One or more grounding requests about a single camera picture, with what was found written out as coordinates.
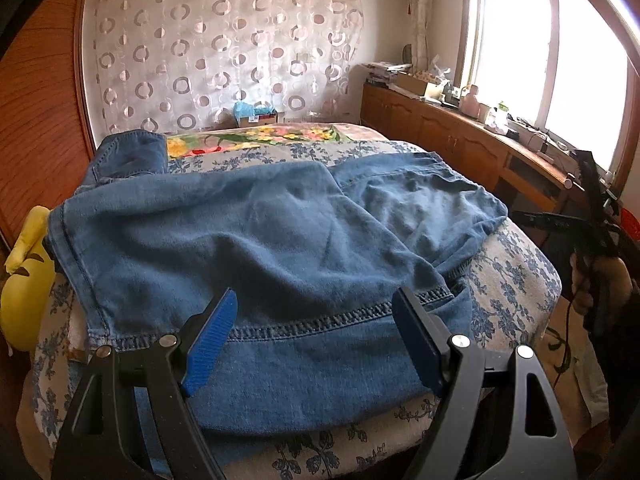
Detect beige side curtain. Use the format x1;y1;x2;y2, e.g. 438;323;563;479
408;0;433;70

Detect cardboard box on bed head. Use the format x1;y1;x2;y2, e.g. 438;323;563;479
233;101;278;128

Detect blue denim jeans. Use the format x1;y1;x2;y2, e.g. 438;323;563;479
47;131;508;437

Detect wooden wardrobe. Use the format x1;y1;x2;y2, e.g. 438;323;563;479
1;0;94;252

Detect blue white floral blanket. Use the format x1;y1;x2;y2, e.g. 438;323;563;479
16;140;561;479

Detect pink bottle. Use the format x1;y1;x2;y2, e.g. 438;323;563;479
459;84;480;119

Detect yellow plush toy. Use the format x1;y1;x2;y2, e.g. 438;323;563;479
1;206;55;352

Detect open cardboard box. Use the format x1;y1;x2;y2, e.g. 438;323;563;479
395;73;447;100

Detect wooden side cabinet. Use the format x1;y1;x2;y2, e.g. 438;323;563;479
360;84;587;216

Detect floral bed quilt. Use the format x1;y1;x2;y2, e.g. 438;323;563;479
166;122;387;159

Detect circle patterned curtain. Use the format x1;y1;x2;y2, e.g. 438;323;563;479
86;0;363;134

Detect person right hand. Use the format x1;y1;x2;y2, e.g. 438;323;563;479
570;254;634;321

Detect window with wooden frame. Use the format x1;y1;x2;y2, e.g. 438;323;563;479
457;0;639;194

